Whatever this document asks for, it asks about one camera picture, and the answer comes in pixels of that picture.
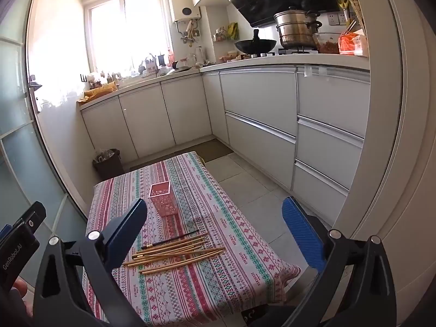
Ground wooden chopstick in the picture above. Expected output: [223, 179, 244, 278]
[122, 244, 202, 266]
[139, 249, 225, 275]
[143, 247, 225, 261]
[132, 239, 205, 260]
[132, 233, 208, 257]

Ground person's left hand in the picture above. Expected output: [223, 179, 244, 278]
[10, 278, 34, 317]

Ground orange plastic bag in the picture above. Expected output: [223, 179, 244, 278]
[338, 29, 369, 57]

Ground white kitchen cabinets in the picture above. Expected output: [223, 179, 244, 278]
[81, 64, 370, 224]

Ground brown floor mat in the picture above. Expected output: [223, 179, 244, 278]
[182, 139, 233, 162]

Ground kitchen window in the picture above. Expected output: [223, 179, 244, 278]
[83, 0, 174, 76]

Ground stainless steel steamer pot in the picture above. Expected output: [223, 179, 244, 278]
[273, 10, 322, 50]

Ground patterned red green tablecloth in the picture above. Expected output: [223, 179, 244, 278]
[86, 152, 301, 326]

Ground black chopstick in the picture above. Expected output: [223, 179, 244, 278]
[141, 229, 199, 250]

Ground dark trash bin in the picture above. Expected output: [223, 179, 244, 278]
[92, 149, 125, 181]

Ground pink perforated utensil basket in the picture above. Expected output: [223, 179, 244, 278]
[149, 181, 179, 217]

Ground white water heater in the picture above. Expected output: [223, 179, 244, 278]
[168, 0, 201, 23]

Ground glass bowl with food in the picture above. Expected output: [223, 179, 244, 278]
[313, 32, 341, 54]

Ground glass sliding door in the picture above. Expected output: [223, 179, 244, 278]
[0, 0, 90, 280]

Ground black wok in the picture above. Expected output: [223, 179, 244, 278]
[234, 29, 276, 57]

